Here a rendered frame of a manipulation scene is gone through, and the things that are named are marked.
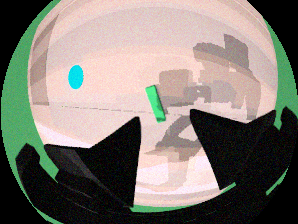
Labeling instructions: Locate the green post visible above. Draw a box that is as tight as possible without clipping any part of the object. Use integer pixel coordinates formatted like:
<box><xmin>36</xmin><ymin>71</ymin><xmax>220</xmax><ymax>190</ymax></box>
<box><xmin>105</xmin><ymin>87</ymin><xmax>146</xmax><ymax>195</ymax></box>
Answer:
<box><xmin>146</xmin><ymin>84</ymin><xmax>166</xmax><ymax>123</ymax></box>

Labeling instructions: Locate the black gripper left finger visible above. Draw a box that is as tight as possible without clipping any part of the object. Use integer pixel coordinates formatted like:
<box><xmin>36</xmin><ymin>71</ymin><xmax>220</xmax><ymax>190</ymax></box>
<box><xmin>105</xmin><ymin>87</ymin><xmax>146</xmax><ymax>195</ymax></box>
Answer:
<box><xmin>44</xmin><ymin>116</ymin><xmax>142</xmax><ymax>208</ymax></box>

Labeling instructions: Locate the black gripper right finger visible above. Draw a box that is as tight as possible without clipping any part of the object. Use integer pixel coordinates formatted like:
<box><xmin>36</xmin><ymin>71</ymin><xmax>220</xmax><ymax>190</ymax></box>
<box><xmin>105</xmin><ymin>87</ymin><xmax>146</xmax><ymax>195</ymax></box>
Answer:
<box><xmin>189</xmin><ymin>108</ymin><xmax>277</xmax><ymax>190</ymax></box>

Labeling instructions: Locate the cyan circle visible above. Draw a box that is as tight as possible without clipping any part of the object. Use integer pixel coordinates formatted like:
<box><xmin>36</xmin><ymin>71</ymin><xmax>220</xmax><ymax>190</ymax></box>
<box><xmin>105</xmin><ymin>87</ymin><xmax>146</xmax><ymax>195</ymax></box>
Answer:
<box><xmin>68</xmin><ymin>65</ymin><xmax>84</xmax><ymax>89</ymax></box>

